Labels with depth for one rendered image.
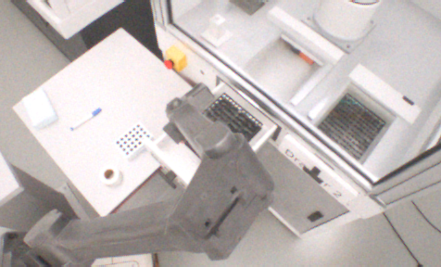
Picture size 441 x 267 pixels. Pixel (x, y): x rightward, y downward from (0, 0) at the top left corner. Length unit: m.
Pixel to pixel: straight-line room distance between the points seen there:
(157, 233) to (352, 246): 1.72
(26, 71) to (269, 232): 2.03
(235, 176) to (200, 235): 0.07
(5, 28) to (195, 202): 2.82
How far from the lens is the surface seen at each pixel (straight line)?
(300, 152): 1.02
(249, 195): 0.35
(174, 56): 1.18
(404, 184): 0.88
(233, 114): 1.07
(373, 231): 2.09
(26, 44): 2.81
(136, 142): 1.14
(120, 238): 0.42
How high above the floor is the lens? 1.82
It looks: 65 degrees down
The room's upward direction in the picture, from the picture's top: 5 degrees clockwise
